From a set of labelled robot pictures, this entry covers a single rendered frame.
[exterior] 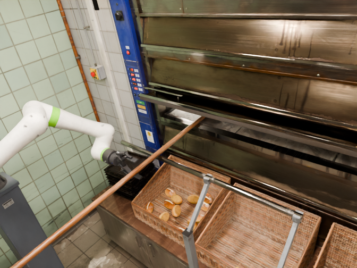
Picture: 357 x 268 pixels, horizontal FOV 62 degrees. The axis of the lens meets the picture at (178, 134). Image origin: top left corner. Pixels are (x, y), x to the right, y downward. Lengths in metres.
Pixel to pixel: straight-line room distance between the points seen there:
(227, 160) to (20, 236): 1.38
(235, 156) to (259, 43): 0.76
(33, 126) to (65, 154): 1.32
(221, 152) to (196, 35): 0.76
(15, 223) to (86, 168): 1.17
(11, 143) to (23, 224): 0.65
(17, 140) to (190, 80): 1.00
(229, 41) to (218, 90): 0.30
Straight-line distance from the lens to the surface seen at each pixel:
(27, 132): 1.65
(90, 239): 3.14
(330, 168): 1.69
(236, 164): 1.97
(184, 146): 2.20
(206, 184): 1.62
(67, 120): 1.83
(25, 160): 2.78
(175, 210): 2.19
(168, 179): 2.44
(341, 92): 1.49
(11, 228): 2.13
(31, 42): 2.62
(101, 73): 2.52
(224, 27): 1.63
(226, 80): 1.71
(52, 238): 1.53
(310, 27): 1.45
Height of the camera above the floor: 2.21
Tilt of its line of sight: 31 degrees down
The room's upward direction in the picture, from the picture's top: 10 degrees counter-clockwise
